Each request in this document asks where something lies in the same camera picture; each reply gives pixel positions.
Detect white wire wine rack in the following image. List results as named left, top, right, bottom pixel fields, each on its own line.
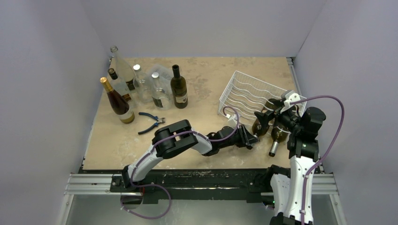
left=218, top=71, right=300, bottom=130

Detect round clear bottle silver cap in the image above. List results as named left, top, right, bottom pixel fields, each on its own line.
left=133, top=64, right=153, bottom=103

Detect tall clear glass bottle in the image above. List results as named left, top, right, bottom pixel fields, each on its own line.
left=110, top=45, right=137, bottom=93

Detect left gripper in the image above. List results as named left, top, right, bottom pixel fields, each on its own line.
left=218, top=124, right=259, bottom=149

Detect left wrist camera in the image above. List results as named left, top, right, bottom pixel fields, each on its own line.
left=227, top=114, right=239, bottom=128

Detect dark bottle black cap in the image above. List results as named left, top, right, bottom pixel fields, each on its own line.
left=170, top=64, right=188, bottom=109

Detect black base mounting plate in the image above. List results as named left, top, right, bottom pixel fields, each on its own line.
left=77, top=167, right=293, bottom=206

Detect clear plastic compartment box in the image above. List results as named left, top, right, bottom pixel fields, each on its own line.
left=147, top=64, right=173, bottom=96

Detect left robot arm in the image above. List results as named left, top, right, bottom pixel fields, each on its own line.
left=122, top=120, right=259, bottom=192

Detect blue handled pliers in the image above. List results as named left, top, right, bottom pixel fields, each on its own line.
left=138, top=112, right=166, bottom=135

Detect aluminium frame rail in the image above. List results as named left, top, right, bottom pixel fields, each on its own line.
left=55, top=174, right=112, bottom=225

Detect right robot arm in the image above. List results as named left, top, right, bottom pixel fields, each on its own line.
left=255, top=106, right=326, bottom=225

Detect square bottle gold black cap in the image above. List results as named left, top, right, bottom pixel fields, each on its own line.
left=107, top=68, right=132, bottom=103

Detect amber bottle gold foil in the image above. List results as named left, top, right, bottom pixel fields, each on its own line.
left=100, top=77, right=135, bottom=124

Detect dark green bottle silver cap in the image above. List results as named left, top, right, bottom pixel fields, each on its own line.
left=252, top=100, right=276, bottom=137

